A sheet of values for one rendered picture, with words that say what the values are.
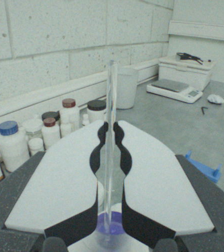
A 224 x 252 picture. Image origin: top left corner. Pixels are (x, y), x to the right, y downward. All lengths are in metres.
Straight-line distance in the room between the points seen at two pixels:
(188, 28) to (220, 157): 1.09
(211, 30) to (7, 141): 1.35
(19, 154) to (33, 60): 0.32
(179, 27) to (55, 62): 1.04
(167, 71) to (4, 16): 0.90
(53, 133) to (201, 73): 0.88
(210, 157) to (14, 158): 0.51
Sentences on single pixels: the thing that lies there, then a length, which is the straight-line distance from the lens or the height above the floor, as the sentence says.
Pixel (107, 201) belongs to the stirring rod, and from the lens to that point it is 0.17.
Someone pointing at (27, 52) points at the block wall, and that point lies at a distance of 0.66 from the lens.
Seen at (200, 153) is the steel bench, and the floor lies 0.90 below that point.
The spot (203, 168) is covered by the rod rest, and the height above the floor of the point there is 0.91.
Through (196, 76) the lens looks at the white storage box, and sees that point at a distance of 1.17.
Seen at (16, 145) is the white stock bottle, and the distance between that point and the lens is 0.47.
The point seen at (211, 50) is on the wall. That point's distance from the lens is 1.54.
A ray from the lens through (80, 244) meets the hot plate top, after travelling 0.26.
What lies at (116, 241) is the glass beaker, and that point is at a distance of 0.20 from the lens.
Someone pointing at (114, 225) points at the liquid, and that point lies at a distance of 0.23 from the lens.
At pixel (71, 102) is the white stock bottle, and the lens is 0.57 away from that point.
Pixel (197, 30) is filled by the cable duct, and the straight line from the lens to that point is 1.50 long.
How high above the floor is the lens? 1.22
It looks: 29 degrees down
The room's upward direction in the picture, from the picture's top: 2 degrees clockwise
